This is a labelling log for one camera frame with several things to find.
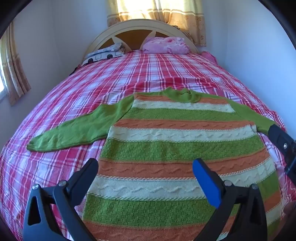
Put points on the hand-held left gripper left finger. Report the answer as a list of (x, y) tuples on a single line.
[(89, 170)]

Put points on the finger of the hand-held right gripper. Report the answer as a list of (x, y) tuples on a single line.
[(281, 141)]

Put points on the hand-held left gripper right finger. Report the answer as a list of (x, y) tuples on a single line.
[(205, 183)]

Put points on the green orange striped knit sweater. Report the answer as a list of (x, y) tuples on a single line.
[(161, 148)]

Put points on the pink cloth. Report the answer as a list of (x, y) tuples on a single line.
[(208, 56)]

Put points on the white printed pillow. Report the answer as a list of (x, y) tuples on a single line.
[(104, 54)]

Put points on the red plaid bed sheet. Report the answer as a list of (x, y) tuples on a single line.
[(150, 69)]

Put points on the yellow patterned curtain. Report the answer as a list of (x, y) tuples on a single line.
[(185, 14), (13, 69)]

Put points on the pink pillow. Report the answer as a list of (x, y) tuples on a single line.
[(165, 45)]

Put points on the cream wooden headboard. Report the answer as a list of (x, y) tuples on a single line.
[(129, 25)]

